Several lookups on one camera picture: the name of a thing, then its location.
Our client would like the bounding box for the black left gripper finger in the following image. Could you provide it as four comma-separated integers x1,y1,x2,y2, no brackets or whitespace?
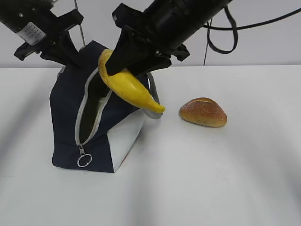
40,44,70,65
58,32,85,68

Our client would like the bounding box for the green lid glass container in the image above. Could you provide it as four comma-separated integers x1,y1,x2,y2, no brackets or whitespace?
96,97,106,114

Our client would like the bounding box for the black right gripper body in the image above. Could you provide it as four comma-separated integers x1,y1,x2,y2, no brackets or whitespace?
111,0,190,62

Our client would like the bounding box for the yellow banana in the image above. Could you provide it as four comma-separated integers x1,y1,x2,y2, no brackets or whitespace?
98,49,165,113

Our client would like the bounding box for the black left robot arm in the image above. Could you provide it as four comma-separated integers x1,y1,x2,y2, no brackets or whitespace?
0,0,84,68

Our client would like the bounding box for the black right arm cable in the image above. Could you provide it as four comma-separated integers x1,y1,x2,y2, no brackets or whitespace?
202,4,301,66

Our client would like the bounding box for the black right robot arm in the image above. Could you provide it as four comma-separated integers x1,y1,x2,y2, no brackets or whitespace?
105,0,236,76

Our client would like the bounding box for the navy and white lunch bag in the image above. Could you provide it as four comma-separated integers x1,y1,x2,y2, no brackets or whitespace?
50,41,161,173

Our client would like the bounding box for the brown bread roll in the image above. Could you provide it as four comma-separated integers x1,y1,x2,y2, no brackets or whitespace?
179,97,227,128

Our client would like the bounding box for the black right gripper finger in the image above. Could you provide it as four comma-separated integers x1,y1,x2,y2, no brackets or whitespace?
106,29,146,76
130,56,172,76

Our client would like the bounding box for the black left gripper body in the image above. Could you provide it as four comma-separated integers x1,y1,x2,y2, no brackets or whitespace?
14,8,83,61

